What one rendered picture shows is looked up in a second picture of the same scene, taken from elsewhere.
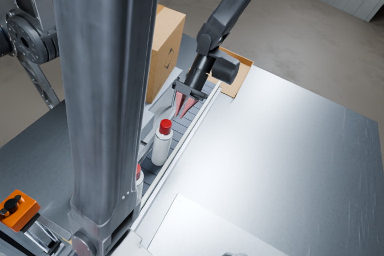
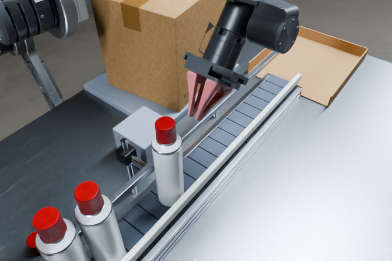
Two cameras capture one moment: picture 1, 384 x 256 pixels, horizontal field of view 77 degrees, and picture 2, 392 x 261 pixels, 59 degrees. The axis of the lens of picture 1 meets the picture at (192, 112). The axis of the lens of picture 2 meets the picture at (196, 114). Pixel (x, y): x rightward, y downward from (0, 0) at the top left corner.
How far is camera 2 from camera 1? 0.22 m
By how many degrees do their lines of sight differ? 18
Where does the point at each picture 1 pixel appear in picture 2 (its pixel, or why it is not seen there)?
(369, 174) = not seen: outside the picture
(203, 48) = not seen: outside the picture
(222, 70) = (263, 24)
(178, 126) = (214, 145)
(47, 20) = not seen: outside the picture
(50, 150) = (21, 172)
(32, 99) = not seen: hidden behind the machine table
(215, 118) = (288, 137)
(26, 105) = not seen: hidden behind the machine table
